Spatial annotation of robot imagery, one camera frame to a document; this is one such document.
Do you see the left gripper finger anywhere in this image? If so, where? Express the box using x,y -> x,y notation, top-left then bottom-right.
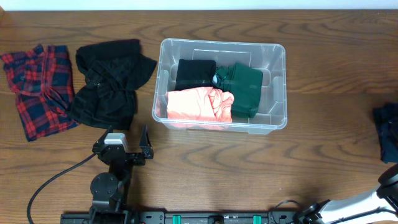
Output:
96,126 -> 113,144
139,125 -> 152,152

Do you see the pink garment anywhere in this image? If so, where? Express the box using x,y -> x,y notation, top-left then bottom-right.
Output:
152,87 -> 234,131

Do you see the clear plastic storage bin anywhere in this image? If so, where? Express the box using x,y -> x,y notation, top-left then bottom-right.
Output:
152,38 -> 288,135

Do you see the black taped garment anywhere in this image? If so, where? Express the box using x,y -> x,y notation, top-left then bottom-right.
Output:
175,59 -> 216,90

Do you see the green garment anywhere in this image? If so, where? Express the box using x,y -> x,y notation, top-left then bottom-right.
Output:
213,63 -> 263,118

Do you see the navy taped garment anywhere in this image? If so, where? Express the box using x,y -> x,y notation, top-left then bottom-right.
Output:
373,103 -> 397,163

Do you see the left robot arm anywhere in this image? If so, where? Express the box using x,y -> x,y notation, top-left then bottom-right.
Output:
88,126 -> 154,224

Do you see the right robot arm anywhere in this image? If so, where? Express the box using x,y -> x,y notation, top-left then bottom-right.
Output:
294,165 -> 397,224

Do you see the black crumpled garment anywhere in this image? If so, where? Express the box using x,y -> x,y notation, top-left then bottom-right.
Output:
68,39 -> 157,130

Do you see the red navy plaid shirt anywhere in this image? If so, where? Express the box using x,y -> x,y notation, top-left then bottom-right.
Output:
1,44 -> 78,142

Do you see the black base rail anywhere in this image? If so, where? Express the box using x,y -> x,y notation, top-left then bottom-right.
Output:
60,212 -> 297,224

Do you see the left black cable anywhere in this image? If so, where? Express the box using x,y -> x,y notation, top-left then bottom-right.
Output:
26,152 -> 98,224

